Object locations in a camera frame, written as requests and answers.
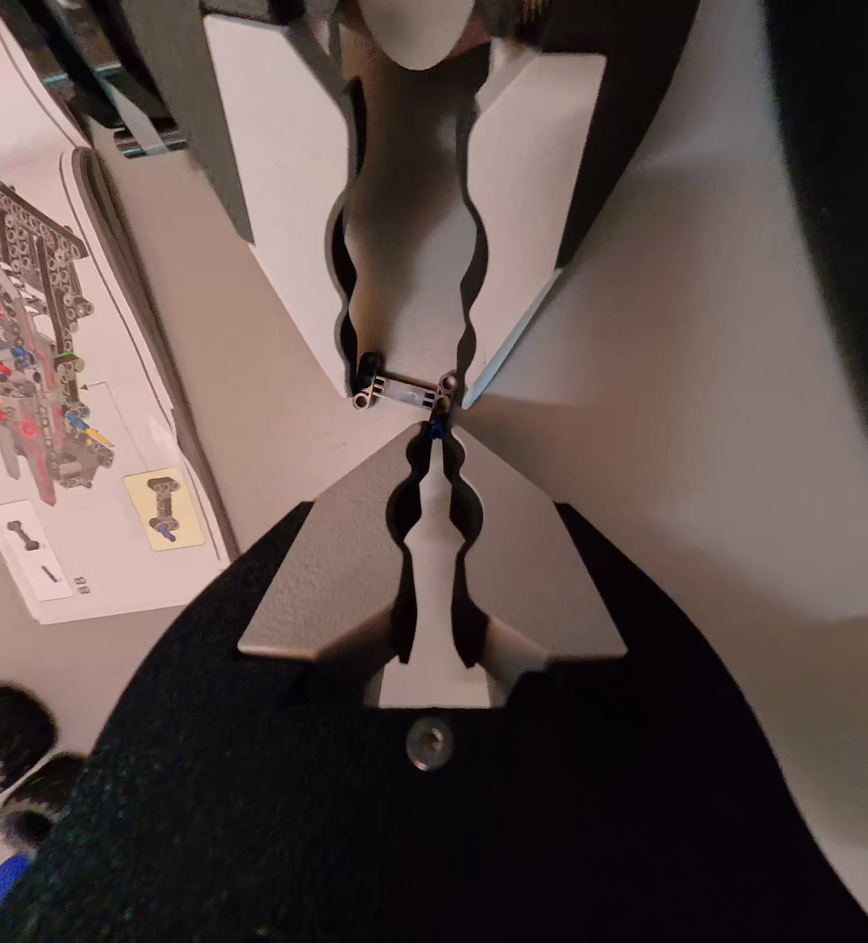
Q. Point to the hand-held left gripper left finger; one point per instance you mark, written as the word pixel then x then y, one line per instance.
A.
pixel 323 574

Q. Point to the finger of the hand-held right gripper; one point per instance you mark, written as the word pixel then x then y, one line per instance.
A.
pixel 537 147
pixel 279 147

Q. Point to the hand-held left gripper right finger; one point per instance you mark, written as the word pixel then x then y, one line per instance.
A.
pixel 544 582

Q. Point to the blue toy pin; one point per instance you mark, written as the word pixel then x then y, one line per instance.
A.
pixel 436 431

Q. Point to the black toy beam part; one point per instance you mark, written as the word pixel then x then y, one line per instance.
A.
pixel 404 390

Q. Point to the grey red toy truck model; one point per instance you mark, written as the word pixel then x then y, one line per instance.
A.
pixel 87 74

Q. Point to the white instruction booklet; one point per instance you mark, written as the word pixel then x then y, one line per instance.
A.
pixel 146 442

